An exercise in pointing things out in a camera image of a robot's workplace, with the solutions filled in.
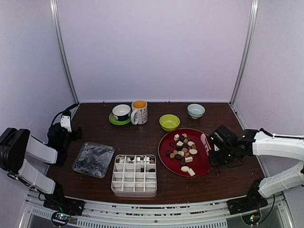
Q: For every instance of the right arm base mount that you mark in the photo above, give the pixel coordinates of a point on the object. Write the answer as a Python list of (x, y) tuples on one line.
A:
[(252, 201)]

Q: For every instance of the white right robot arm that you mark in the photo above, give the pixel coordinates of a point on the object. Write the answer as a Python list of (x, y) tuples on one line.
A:
[(253, 142)]

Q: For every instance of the white square chocolate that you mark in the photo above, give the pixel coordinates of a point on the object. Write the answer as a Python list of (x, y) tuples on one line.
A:
[(188, 159)]

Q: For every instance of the silver compartment tin box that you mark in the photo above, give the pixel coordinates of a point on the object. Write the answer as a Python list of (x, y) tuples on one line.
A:
[(129, 181)]

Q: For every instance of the white floral mug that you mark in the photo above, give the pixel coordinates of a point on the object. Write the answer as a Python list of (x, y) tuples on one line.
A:
[(139, 114)]

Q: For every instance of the pale blue bowl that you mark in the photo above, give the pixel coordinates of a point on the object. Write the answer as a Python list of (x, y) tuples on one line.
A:
[(195, 111)]

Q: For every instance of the right aluminium frame post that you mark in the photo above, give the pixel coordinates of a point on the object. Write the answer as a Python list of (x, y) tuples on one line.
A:
[(246, 50)]

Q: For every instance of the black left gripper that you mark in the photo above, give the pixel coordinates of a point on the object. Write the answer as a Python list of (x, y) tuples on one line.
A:
[(77, 134)]

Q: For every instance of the lime green bowl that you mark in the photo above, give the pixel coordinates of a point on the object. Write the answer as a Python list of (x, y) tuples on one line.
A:
[(169, 122)]

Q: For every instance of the white round button chocolate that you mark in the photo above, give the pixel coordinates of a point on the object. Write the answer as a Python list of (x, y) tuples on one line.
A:
[(184, 168)]

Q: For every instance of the red round tray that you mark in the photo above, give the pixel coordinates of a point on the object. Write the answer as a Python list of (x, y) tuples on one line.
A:
[(186, 143)]

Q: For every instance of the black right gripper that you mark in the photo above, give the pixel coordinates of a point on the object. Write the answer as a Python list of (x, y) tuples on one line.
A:
[(213, 161)]

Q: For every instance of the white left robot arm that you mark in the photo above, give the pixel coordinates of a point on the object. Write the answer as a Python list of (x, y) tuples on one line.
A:
[(18, 149)]

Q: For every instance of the pink plastic scoop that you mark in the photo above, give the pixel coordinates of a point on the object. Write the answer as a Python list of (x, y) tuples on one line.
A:
[(205, 143)]

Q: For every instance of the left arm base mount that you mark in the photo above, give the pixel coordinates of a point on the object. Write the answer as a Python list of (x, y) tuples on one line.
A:
[(64, 207)]

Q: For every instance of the tin lid with rabbit picture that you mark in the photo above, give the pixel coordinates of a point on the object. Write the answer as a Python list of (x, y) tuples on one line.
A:
[(93, 159)]

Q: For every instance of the front aluminium rail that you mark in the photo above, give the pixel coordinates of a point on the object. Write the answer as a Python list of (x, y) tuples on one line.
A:
[(208, 214)]

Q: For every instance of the dark blue white cup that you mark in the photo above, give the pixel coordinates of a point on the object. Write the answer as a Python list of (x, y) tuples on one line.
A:
[(121, 112)]

